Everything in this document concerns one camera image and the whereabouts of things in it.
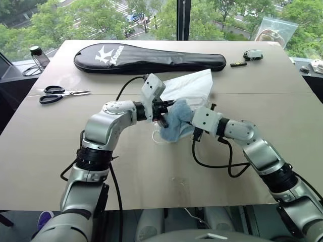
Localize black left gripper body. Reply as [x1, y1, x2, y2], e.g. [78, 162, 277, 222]
[152, 99, 169, 124]

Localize light blue towel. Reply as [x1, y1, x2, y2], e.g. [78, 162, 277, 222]
[159, 98, 196, 143]

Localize clear plastic zip bag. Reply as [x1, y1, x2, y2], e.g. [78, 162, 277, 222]
[254, 17, 299, 49]

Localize black racket cover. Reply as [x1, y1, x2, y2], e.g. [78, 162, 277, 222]
[73, 42, 227, 75]

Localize white and black small device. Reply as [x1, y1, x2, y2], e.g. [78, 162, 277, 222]
[243, 49, 264, 62]

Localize grey rounded robot leg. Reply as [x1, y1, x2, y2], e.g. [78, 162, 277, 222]
[203, 206, 244, 239]
[135, 208, 165, 242]

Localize black side table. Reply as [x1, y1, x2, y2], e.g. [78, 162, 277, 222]
[297, 56, 323, 102]

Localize white crumpled object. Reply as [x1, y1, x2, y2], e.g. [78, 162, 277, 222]
[311, 58, 323, 74]

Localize purple shoe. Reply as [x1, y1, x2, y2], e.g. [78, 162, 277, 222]
[37, 211, 55, 230]

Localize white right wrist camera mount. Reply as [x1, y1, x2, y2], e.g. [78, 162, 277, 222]
[190, 106, 224, 135]

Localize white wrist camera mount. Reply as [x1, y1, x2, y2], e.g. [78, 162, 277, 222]
[190, 106, 224, 135]
[140, 73, 167, 122]

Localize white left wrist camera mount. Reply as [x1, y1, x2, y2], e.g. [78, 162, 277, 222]
[140, 73, 167, 122]

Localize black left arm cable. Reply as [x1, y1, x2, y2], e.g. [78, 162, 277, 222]
[60, 74, 150, 242]

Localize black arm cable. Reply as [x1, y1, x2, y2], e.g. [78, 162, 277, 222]
[191, 128, 251, 178]
[60, 74, 150, 242]

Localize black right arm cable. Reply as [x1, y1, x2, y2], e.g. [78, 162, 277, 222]
[191, 128, 251, 178]

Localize black window frame post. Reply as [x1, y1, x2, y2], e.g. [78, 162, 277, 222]
[176, 0, 190, 41]

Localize black handled scissors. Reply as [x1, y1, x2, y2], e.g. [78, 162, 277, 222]
[38, 85, 92, 105]

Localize thin black wire loop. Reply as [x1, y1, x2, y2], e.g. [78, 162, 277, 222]
[22, 62, 49, 77]

